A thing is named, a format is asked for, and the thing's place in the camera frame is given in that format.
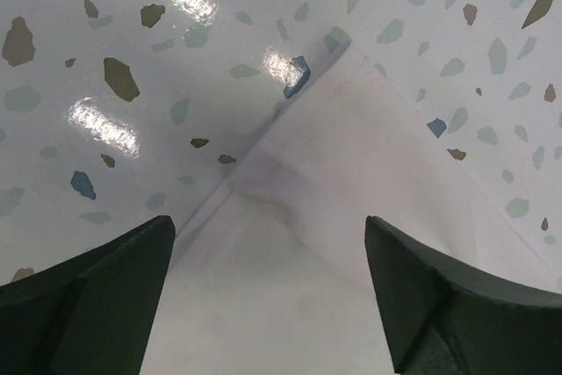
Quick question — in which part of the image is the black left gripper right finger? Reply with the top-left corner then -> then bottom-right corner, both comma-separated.
364,217 -> 561,374

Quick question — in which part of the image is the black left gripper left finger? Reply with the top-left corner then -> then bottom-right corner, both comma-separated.
1,215 -> 176,375

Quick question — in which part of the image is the white t shirt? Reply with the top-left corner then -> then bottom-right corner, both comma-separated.
141,46 -> 560,374

